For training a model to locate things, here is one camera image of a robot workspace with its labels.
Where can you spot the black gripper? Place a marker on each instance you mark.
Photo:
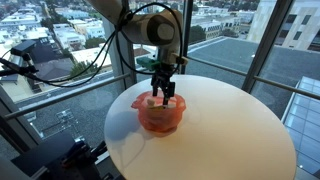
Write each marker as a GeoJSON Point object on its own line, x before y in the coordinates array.
{"type": "Point", "coordinates": [163, 75]}

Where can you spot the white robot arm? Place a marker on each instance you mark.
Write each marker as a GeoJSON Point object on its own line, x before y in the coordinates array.
{"type": "Point", "coordinates": [150, 26]}

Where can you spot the orange translucent plastic bag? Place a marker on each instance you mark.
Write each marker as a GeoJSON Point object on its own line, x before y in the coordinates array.
{"type": "Point", "coordinates": [160, 118]}

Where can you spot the grey window railing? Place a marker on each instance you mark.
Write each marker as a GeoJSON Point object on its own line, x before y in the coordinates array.
{"type": "Point", "coordinates": [66, 95]}
{"type": "Point", "coordinates": [266, 81]}

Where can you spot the black equipment cart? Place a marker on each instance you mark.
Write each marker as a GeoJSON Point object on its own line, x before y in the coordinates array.
{"type": "Point", "coordinates": [60, 160]}

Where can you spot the green wrist camera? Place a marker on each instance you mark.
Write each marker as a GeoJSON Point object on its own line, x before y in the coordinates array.
{"type": "Point", "coordinates": [146, 63]}

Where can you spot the black camera on stand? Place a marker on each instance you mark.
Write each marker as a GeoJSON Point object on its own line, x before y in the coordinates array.
{"type": "Point", "coordinates": [21, 50]}

